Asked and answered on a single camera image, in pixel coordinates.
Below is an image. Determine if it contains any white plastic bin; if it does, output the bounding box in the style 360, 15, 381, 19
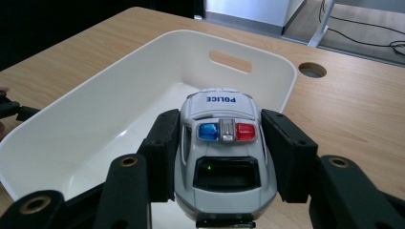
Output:
0, 29, 299, 202

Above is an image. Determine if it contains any white cabinet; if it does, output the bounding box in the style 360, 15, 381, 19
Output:
204, 0, 308, 29

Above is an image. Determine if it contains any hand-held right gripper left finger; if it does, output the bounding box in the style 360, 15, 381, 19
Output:
137, 108, 181, 203

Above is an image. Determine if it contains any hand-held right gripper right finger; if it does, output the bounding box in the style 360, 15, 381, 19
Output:
260, 108, 320, 204

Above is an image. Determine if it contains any black cable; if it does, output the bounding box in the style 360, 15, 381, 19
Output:
327, 27, 405, 59
330, 14, 405, 36

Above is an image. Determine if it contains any white toy police car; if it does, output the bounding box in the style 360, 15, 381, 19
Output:
173, 88, 279, 229

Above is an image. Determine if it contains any white metal stand leg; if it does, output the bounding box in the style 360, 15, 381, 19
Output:
307, 0, 336, 49

